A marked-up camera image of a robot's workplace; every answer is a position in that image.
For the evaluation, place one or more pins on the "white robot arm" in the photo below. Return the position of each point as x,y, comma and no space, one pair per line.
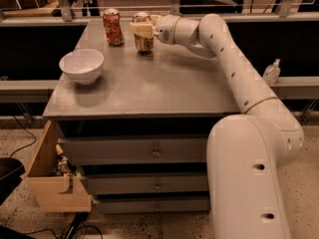
243,151

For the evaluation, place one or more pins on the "black chair base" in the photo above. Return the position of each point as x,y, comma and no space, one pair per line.
11,170

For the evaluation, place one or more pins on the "white bowl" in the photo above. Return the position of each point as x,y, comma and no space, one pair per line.
82,66

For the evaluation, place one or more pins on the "orange soda can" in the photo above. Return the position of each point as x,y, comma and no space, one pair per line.
143,44

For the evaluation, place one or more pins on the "red coke can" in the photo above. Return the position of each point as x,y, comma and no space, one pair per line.
111,21

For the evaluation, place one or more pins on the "clear sanitizer bottle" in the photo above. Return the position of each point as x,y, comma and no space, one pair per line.
272,72

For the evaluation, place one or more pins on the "grey drawer cabinet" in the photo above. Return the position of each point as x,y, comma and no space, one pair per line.
138,133

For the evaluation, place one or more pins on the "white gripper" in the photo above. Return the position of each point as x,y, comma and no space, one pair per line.
165,28

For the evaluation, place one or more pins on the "wooden box on floor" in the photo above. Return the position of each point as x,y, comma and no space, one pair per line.
54,193

